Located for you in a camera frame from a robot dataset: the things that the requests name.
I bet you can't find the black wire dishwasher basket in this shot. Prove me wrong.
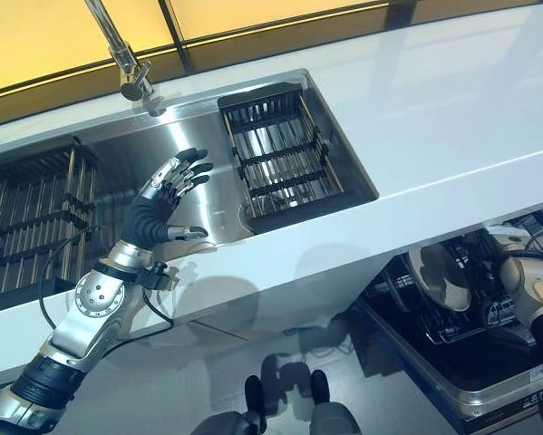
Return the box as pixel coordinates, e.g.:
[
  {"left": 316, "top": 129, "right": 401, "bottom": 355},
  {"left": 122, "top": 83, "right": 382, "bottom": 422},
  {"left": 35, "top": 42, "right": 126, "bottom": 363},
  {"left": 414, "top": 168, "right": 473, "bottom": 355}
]
[{"left": 365, "top": 216, "right": 543, "bottom": 351}]

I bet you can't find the robot right leg black foot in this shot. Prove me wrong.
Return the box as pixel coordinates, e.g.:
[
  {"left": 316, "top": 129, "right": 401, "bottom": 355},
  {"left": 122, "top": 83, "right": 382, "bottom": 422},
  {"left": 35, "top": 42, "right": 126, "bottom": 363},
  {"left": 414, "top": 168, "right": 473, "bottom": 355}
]
[{"left": 307, "top": 369, "right": 364, "bottom": 435}]

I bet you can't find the chrome kitchen faucet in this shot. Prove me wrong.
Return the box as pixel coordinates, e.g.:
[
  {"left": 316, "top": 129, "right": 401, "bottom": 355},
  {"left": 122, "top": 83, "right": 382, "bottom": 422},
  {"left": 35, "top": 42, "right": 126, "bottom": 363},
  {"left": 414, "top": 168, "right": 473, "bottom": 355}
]
[{"left": 83, "top": 0, "right": 168, "bottom": 117}]

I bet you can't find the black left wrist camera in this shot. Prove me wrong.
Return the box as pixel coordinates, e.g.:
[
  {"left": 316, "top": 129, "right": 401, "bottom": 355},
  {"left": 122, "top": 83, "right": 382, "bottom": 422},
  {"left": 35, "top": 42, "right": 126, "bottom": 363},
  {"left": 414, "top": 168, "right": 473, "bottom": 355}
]
[{"left": 137, "top": 261, "right": 170, "bottom": 289}]

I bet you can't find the robot leg black foot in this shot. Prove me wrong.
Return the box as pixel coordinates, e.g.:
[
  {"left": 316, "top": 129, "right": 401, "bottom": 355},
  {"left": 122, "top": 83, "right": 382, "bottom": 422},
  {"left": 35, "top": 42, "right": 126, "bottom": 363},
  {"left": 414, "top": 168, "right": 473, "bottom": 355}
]
[
  {"left": 307, "top": 369, "right": 364, "bottom": 435},
  {"left": 191, "top": 374, "right": 267, "bottom": 435}
]

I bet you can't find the white cabinet front panel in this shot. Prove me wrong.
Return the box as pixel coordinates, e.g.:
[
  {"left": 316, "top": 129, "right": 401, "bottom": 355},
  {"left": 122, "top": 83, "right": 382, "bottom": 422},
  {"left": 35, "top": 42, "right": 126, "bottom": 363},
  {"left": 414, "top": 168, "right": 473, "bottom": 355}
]
[{"left": 187, "top": 266, "right": 406, "bottom": 366}]

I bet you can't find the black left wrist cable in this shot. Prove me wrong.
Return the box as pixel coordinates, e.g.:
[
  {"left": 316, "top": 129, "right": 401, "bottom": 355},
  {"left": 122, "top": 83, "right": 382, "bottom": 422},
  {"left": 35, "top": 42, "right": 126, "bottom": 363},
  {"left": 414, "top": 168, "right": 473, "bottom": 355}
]
[{"left": 38, "top": 225, "right": 176, "bottom": 346}]

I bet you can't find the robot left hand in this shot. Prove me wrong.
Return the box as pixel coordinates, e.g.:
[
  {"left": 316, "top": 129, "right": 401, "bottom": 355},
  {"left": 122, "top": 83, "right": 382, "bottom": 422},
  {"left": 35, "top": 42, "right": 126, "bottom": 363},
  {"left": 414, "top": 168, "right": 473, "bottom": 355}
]
[{"left": 121, "top": 147, "right": 215, "bottom": 251}]

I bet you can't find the stainless steel sink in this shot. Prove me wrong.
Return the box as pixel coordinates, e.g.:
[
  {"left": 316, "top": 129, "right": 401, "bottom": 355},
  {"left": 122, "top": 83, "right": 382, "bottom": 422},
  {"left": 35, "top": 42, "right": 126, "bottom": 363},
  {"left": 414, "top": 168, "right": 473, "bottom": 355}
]
[{"left": 0, "top": 67, "right": 381, "bottom": 319}]

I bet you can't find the robot left leg black foot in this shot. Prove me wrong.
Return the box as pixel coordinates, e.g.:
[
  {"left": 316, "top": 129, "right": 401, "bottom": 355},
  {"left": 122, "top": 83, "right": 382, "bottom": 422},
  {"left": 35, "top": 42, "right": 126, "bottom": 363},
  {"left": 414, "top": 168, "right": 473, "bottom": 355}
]
[{"left": 191, "top": 374, "right": 267, "bottom": 435}]

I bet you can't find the black dish rack with rods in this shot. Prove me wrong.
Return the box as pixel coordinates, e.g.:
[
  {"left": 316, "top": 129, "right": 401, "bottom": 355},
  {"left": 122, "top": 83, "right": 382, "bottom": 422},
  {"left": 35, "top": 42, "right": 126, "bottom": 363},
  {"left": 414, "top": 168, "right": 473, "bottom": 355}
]
[
  {"left": 0, "top": 135, "right": 99, "bottom": 299},
  {"left": 217, "top": 82, "right": 345, "bottom": 215}
]

